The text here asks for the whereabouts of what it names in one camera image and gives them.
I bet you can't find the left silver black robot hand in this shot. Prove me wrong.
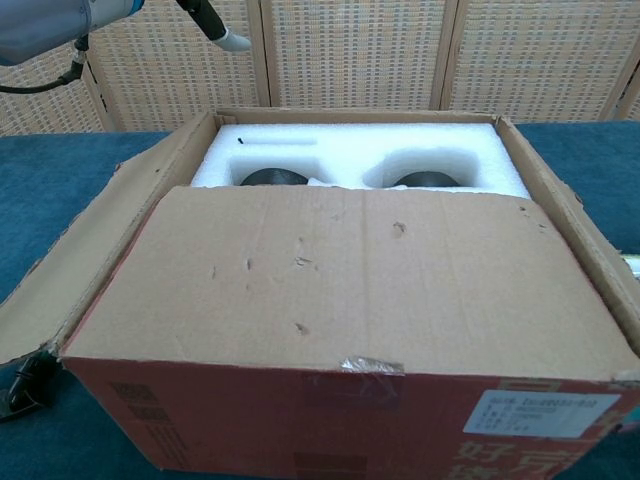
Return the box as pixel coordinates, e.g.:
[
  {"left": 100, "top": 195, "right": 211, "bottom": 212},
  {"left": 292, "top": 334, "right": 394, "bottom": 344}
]
[{"left": 174, "top": 0, "right": 254, "bottom": 52}]

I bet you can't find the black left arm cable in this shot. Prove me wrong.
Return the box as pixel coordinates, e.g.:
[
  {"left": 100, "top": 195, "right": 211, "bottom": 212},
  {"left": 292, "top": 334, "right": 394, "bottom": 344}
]
[{"left": 0, "top": 37, "right": 92, "bottom": 95}]

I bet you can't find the white foam insert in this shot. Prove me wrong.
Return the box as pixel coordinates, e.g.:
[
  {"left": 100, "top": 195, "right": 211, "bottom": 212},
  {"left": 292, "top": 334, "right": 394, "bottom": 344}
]
[{"left": 191, "top": 121, "right": 530, "bottom": 201}]

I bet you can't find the black round part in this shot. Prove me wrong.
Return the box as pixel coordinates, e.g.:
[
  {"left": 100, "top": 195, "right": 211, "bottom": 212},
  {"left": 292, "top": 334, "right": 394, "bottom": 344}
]
[
  {"left": 241, "top": 168, "right": 310, "bottom": 188},
  {"left": 394, "top": 171, "right": 459, "bottom": 190}
]

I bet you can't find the green white paper tube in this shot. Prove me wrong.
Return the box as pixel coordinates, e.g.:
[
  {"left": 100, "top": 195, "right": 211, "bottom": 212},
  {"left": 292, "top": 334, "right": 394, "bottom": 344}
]
[{"left": 619, "top": 249, "right": 640, "bottom": 280}]

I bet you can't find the red cardboard box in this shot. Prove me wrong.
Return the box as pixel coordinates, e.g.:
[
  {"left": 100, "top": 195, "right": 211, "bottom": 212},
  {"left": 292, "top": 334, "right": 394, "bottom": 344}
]
[{"left": 0, "top": 107, "right": 640, "bottom": 480}]

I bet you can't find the black clip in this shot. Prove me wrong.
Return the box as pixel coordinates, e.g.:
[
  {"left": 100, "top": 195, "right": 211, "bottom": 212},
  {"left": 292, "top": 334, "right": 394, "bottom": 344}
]
[{"left": 0, "top": 349, "right": 61, "bottom": 422}]

